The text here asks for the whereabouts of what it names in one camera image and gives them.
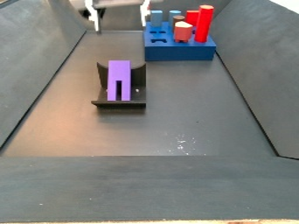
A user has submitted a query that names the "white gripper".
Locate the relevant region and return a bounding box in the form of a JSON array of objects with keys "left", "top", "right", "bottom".
[{"left": 69, "top": 0, "right": 163, "bottom": 33}]

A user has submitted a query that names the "purple double-square block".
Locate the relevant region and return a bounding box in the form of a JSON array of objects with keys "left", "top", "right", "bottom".
[{"left": 107, "top": 60, "right": 131, "bottom": 101}]

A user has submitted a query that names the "light blue square peg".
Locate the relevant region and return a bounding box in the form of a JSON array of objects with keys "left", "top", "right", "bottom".
[{"left": 151, "top": 10, "right": 163, "bottom": 27}]

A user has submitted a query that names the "blue shape sorter board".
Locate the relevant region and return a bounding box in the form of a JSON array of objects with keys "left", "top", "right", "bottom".
[{"left": 144, "top": 22, "right": 216, "bottom": 61}]

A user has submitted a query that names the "light blue cylinder peg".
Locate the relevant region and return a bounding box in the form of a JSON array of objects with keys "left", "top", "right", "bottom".
[{"left": 168, "top": 10, "right": 181, "bottom": 27}]

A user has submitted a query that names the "brown cylinder peg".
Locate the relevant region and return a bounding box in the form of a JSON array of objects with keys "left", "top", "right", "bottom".
[{"left": 172, "top": 15, "right": 184, "bottom": 27}]

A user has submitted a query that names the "salmon pentagon peg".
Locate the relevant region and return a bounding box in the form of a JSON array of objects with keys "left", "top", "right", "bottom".
[{"left": 173, "top": 21, "right": 192, "bottom": 42}]

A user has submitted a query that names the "red half-round peg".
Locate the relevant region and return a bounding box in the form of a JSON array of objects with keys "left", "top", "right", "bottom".
[{"left": 185, "top": 10, "right": 199, "bottom": 26}]

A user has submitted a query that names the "tall red hexagonal peg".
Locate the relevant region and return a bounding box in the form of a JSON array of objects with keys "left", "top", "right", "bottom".
[{"left": 193, "top": 4, "right": 213, "bottom": 43}]

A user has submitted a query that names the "black curved holder stand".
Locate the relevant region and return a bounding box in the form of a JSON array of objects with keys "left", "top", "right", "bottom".
[{"left": 91, "top": 60, "right": 145, "bottom": 109}]

